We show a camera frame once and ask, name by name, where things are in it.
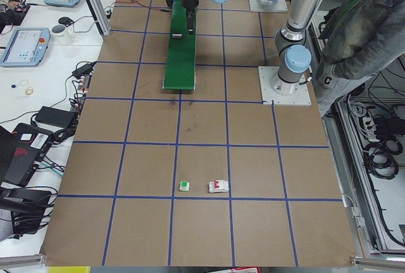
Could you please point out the near teach pendant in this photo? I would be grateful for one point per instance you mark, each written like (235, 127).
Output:
(26, 47)

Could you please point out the red white circuit breaker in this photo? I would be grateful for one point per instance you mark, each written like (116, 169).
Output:
(218, 186)

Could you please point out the green conveyor belt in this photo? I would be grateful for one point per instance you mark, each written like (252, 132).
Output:
(180, 73)

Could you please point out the black power adapter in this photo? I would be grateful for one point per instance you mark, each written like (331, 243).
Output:
(56, 117)

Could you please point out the person in denim jacket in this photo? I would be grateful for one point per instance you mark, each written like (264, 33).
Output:
(363, 37)

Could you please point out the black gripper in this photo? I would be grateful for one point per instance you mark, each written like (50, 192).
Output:
(189, 1)

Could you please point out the black laptop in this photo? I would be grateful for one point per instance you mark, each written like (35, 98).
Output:
(21, 152)

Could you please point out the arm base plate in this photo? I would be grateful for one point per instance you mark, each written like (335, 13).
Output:
(274, 91)

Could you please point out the white mug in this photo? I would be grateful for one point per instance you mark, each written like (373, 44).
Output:
(63, 34)

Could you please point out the green push button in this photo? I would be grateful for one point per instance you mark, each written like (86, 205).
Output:
(184, 186)

